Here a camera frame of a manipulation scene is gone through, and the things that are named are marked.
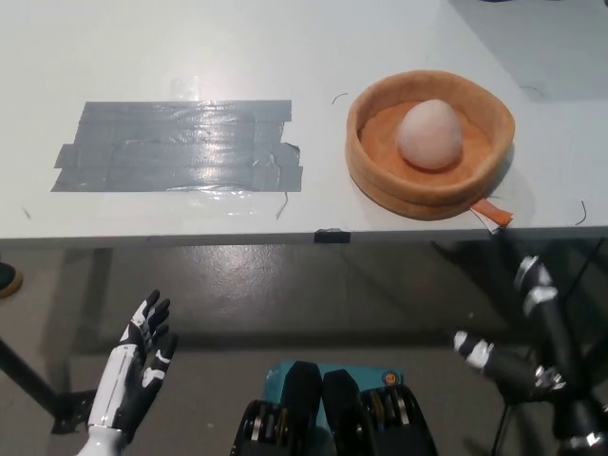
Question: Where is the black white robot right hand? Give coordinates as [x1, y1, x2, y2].
[452, 255, 608, 446]

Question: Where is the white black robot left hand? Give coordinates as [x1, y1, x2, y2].
[88, 289, 180, 441]

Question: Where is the white plush dumpling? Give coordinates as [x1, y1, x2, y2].
[396, 99, 465, 171]

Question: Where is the black teal robot torso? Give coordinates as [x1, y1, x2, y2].
[230, 359, 441, 456]

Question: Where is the orange soft plush plate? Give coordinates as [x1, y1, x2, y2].
[345, 69, 517, 234]

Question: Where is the black metal table leg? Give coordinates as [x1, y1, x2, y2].
[0, 334, 96, 434]

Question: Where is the dark shoe with tan sole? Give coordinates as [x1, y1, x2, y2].
[0, 260, 24, 299]

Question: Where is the small black tape piece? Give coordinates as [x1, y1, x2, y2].
[313, 228, 352, 244]

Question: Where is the grey duct tape patch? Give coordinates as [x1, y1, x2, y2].
[49, 99, 305, 194]

